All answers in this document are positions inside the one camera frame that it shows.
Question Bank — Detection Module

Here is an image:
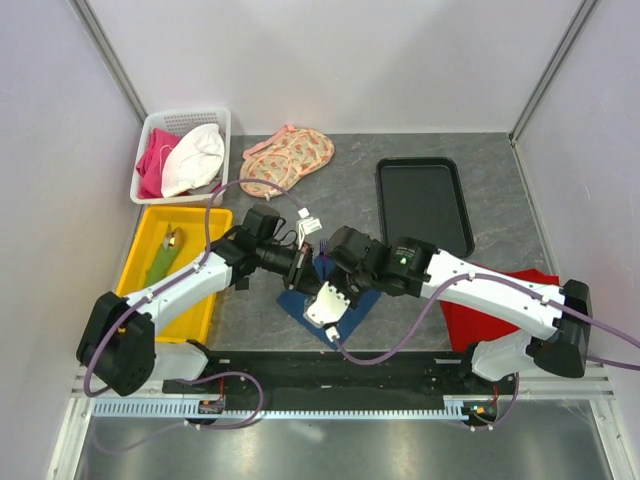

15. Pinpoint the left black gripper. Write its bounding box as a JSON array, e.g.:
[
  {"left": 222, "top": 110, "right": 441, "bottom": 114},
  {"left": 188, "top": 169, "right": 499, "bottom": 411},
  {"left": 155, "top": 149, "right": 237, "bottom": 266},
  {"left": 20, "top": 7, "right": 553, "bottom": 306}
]
[{"left": 256, "top": 242, "right": 322, "bottom": 297}]

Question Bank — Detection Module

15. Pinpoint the blue paper napkin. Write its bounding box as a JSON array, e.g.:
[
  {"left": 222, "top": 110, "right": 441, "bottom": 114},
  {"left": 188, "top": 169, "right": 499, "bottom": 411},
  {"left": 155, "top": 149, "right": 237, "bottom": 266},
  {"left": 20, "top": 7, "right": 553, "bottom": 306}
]
[{"left": 276, "top": 255, "right": 381, "bottom": 350}]

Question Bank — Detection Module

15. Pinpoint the purple metal fork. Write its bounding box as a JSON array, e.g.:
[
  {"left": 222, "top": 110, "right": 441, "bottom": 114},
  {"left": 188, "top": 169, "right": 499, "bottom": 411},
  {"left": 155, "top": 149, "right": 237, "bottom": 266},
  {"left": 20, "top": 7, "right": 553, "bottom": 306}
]
[{"left": 319, "top": 238, "right": 329, "bottom": 267}]

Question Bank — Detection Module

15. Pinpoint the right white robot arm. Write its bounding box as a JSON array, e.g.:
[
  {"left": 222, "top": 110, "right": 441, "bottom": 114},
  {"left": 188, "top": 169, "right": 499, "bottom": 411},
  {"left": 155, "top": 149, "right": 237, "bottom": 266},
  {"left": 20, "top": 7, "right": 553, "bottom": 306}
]
[{"left": 325, "top": 226, "right": 591, "bottom": 394}]

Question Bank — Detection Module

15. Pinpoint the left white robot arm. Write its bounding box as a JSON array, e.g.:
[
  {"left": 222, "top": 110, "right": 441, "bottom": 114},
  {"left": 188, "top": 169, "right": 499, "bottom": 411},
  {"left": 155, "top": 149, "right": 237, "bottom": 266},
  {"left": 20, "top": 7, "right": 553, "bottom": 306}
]
[{"left": 76, "top": 205, "right": 322, "bottom": 397}]

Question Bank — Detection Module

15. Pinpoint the black plastic tray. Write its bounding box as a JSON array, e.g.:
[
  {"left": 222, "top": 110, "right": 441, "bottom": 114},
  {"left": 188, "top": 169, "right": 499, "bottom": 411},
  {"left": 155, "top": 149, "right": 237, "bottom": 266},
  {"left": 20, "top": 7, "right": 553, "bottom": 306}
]
[{"left": 375, "top": 157, "right": 475, "bottom": 258}]

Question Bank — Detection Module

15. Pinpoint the red folded cloth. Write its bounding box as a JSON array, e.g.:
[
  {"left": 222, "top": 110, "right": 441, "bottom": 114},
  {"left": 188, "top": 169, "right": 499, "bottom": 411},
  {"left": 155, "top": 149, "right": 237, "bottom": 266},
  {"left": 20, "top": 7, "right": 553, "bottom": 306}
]
[{"left": 440, "top": 268, "right": 560, "bottom": 353}]

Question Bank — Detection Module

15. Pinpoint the patterned peach oven mitt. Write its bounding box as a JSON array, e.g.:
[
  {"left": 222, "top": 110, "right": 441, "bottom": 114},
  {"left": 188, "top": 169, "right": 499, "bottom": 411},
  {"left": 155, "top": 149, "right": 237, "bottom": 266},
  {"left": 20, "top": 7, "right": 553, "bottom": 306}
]
[{"left": 239, "top": 125, "right": 335, "bottom": 199}]

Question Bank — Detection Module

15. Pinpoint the yellow plastic bin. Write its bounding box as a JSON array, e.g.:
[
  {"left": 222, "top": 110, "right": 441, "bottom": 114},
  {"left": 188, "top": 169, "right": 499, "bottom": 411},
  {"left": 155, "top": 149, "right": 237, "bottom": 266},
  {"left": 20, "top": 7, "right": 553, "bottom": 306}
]
[{"left": 116, "top": 205, "right": 233, "bottom": 344}]

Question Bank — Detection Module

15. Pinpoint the white cloth cap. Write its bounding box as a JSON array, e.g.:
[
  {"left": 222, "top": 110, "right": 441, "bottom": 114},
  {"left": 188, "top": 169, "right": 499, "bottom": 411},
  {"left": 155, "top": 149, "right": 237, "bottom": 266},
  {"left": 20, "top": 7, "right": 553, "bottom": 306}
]
[{"left": 161, "top": 123, "right": 226, "bottom": 198}]

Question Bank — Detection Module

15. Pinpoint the white perforated basket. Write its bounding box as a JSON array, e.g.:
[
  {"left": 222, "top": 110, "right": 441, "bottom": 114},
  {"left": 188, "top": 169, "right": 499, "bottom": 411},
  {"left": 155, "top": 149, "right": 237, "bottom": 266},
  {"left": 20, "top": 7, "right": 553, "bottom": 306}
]
[{"left": 130, "top": 106, "right": 232, "bottom": 205}]

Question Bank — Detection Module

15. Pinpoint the pink cloth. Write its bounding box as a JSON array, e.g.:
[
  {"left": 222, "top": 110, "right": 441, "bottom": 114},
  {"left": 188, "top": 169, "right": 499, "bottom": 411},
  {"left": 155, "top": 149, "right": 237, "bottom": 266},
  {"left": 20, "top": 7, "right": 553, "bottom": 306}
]
[{"left": 136, "top": 128, "right": 181, "bottom": 199}]

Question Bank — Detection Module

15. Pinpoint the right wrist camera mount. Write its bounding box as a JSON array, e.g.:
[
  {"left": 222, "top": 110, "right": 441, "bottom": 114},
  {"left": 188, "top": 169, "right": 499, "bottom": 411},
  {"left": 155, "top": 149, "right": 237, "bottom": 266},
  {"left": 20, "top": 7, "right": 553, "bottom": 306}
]
[{"left": 304, "top": 281, "right": 351, "bottom": 342}]

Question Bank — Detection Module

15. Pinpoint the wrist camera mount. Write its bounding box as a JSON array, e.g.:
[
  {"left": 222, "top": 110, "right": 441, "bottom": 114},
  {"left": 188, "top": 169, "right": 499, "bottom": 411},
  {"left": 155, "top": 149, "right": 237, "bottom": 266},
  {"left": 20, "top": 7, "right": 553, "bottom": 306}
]
[
  {"left": 304, "top": 281, "right": 351, "bottom": 342},
  {"left": 296, "top": 207, "right": 322, "bottom": 250}
]

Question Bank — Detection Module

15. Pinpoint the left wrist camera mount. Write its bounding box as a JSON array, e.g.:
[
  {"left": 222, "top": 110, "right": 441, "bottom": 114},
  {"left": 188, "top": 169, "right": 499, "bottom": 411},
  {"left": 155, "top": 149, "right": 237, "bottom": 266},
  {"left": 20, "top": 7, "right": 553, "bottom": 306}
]
[{"left": 296, "top": 207, "right": 322, "bottom": 250}]

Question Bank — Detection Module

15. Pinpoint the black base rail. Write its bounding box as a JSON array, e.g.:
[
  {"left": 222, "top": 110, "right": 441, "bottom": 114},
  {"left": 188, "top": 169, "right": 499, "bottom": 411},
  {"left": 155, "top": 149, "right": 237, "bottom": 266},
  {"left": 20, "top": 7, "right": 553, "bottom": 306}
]
[{"left": 164, "top": 349, "right": 519, "bottom": 401}]

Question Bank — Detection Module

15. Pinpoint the green handled tool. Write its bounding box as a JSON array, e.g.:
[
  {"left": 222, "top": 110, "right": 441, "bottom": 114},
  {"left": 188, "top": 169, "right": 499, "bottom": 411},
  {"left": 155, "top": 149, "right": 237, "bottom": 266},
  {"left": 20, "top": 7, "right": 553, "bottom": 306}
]
[{"left": 143, "top": 226, "right": 186, "bottom": 288}]

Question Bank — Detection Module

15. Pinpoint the white toothed cable duct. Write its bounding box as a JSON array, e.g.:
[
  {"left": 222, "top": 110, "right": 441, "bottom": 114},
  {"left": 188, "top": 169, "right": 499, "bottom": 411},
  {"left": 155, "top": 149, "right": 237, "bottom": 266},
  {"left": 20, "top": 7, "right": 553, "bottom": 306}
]
[{"left": 93, "top": 398, "right": 470, "bottom": 421}]

